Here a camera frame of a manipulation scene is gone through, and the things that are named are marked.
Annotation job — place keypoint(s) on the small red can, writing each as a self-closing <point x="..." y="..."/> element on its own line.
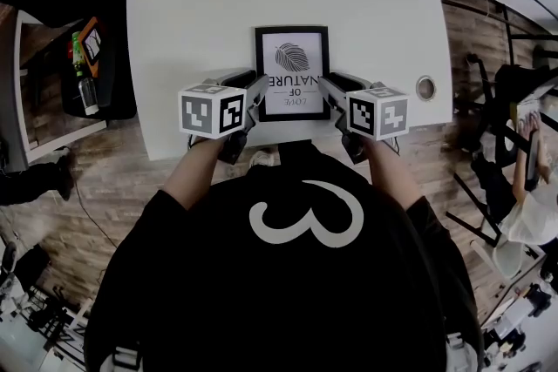
<point x="70" y="50"/>

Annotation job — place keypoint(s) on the black framed leaf print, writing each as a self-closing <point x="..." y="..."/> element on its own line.
<point x="292" y="56"/>

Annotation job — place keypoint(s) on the dark table with white legs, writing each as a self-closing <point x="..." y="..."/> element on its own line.
<point x="13" y="91"/>

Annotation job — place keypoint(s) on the person's right forearm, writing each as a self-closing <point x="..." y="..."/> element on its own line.
<point x="392" y="174"/>

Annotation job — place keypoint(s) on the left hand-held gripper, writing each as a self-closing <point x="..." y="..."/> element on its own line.
<point x="196" y="113"/>

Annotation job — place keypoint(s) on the person's white shoe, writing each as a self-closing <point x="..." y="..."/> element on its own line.
<point x="263" y="159"/>

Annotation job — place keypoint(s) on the clear bottle with white cap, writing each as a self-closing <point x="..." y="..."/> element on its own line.
<point x="88" y="93"/>

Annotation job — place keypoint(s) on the orange block with printed marker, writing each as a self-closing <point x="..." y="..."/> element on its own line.
<point x="92" y="45"/>

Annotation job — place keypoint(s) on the person's left forearm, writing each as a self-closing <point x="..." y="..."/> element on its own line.
<point x="196" y="174"/>

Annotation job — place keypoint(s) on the person's black printed shirt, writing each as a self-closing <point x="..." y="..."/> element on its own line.
<point x="279" y="296"/>

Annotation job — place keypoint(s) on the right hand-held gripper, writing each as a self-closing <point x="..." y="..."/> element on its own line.
<point x="392" y="117"/>

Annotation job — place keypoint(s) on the green drink bottle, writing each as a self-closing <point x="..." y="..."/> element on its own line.
<point x="77" y="50"/>

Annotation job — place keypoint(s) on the white plastic chair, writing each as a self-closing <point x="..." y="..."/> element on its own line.
<point x="508" y="257"/>

